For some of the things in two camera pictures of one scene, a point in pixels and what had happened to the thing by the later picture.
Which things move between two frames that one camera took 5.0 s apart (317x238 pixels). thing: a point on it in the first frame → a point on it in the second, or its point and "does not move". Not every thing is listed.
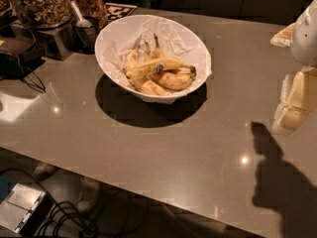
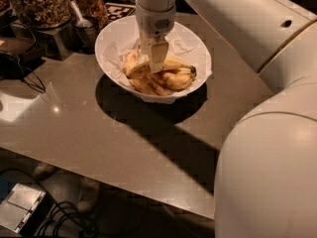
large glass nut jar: [42, 6] does not move
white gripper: [305, 37] → [154, 23]
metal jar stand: [58, 44] does not move
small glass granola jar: [90, 3] does not move
